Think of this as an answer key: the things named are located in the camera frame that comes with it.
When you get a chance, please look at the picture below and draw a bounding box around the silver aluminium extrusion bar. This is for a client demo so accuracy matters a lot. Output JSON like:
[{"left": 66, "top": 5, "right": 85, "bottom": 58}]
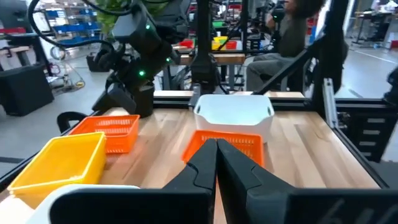
[{"left": 322, "top": 77, "right": 340, "bottom": 129}]

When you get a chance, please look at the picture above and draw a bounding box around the green plant in black pot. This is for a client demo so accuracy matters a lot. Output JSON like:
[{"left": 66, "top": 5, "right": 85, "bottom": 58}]
[{"left": 95, "top": 0, "right": 175, "bottom": 118}]

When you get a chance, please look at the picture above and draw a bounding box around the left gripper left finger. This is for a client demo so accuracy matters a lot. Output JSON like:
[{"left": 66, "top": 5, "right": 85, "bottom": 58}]
[{"left": 49, "top": 139, "right": 218, "bottom": 224}]

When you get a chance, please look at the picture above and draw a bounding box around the person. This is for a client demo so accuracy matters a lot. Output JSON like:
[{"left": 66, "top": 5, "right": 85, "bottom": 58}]
[{"left": 245, "top": 0, "right": 327, "bottom": 93}]

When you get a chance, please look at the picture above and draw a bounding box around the black arched clamp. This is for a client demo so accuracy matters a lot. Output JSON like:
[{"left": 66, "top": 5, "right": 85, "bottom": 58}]
[{"left": 56, "top": 111, "right": 88, "bottom": 134}]

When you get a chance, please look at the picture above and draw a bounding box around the orange mesh plastic basket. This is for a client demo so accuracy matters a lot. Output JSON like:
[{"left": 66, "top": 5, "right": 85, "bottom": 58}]
[
  {"left": 68, "top": 114, "right": 141, "bottom": 154},
  {"left": 182, "top": 129, "right": 266, "bottom": 167}
]

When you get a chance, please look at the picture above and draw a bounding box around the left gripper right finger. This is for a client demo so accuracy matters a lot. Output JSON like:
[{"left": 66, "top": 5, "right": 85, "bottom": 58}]
[{"left": 217, "top": 139, "right": 398, "bottom": 224}]

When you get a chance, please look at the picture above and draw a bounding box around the yellow mesh plastic basket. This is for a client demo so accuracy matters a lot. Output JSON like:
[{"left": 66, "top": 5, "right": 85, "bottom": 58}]
[
  {"left": 6, "top": 136, "right": 108, "bottom": 210},
  {"left": 6, "top": 131, "right": 108, "bottom": 206}
]

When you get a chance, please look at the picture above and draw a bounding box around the wooden workbench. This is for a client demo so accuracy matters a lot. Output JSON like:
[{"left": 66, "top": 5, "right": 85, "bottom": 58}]
[{"left": 172, "top": 51, "right": 246, "bottom": 91}]

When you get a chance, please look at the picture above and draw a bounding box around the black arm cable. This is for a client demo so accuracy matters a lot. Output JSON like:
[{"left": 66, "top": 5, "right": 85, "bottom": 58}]
[{"left": 27, "top": 0, "right": 116, "bottom": 62}]

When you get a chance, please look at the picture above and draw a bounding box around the white plastic bin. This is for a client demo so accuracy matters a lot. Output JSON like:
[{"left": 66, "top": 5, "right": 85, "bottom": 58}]
[
  {"left": 24, "top": 184, "right": 141, "bottom": 224},
  {"left": 193, "top": 94, "right": 275, "bottom": 144}
]

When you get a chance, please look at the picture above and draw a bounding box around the black storage case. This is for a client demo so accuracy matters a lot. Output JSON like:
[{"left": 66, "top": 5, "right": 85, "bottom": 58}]
[{"left": 0, "top": 63, "right": 55, "bottom": 118}]

